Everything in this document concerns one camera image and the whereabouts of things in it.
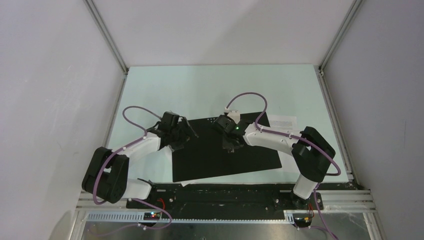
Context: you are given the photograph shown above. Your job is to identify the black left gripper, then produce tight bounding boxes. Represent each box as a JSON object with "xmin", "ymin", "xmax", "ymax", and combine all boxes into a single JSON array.
[{"xmin": 169, "ymin": 117, "xmax": 198, "ymax": 152}]

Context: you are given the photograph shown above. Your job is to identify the beige black file folder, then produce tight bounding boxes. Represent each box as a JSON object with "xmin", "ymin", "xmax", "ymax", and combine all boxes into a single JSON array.
[{"xmin": 172, "ymin": 117, "xmax": 282, "ymax": 183}]

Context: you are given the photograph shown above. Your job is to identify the white paper stack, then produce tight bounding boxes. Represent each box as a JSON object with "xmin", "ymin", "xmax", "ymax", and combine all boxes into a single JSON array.
[{"xmin": 180, "ymin": 179, "xmax": 202, "ymax": 187}]

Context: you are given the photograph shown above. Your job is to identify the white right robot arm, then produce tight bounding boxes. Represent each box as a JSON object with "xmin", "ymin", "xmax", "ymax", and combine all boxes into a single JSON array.
[{"xmin": 212, "ymin": 114, "xmax": 341, "ymax": 209}]

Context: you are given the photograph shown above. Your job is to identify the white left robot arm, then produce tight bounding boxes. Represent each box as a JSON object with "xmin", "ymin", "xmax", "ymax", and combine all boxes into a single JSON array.
[{"xmin": 81, "ymin": 111, "xmax": 198, "ymax": 208}]

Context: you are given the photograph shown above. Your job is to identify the printed white paper sheet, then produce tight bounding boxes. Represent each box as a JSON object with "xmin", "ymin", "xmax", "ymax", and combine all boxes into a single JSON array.
[{"xmin": 268, "ymin": 115, "xmax": 299, "ymax": 132}]

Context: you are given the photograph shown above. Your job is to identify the left controller circuit board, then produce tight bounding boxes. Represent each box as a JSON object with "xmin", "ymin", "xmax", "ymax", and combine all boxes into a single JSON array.
[{"xmin": 143, "ymin": 212, "xmax": 162, "ymax": 221}]

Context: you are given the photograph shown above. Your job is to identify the controller circuit board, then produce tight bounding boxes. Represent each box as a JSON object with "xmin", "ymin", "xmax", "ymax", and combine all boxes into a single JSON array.
[
  {"xmin": 143, "ymin": 212, "xmax": 162, "ymax": 221},
  {"xmin": 292, "ymin": 216, "xmax": 314, "ymax": 229}
]

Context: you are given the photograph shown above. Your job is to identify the right controller circuit board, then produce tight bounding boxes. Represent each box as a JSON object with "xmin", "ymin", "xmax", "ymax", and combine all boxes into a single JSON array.
[{"xmin": 292, "ymin": 216, "xmax": 314, "ymax": 229}]

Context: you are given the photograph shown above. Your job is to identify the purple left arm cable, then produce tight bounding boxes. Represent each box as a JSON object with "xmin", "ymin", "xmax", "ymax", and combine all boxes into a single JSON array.
[{"xmin": 92, "ymin": 105, "xmax": 173, "ymax": 231}]

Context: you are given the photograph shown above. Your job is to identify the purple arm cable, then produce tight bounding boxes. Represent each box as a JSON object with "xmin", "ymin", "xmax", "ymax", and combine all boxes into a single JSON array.
[
  {"xmin": 225, "ymin": 92, "xmax": 342, "ymax": 240},
  {"xmin": 92, "ymin": 105, "xmax": 173, "ymax": 231}
]

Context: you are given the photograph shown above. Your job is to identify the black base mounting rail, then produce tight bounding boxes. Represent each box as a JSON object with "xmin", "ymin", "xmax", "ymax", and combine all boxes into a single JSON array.
[{"xmin": 145, "ymin": 183, "xmax": 314, "ymax": 221}]

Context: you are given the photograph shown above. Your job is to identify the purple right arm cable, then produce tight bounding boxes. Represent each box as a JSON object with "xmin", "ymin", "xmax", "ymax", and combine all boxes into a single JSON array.
[{"xmin": 225, "ymin": 92, "xmax": 342, "ymax": 240}]

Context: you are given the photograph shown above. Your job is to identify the right aluminium frame post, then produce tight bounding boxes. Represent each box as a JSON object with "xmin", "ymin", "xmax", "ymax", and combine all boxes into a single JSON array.
[{"xmin": 317, "ymin": 0, "xmax": 365, "ymax": 77}]

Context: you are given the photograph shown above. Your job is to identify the aluminium frame post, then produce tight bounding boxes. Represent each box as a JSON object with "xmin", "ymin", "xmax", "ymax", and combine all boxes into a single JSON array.
[
  {"xmin": 82, "ymin": 0, "xmax": 129, "ymax": 75},
  {"xmin": 317, "ymin": 0, "xmax": 365, "ymax": 77}
]

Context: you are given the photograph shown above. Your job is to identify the left aluminium frame post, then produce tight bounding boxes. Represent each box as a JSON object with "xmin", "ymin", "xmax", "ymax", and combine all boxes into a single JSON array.
[{"xmin": 82, "ymin": 0, "xmax": 129, "ymax": 75}]

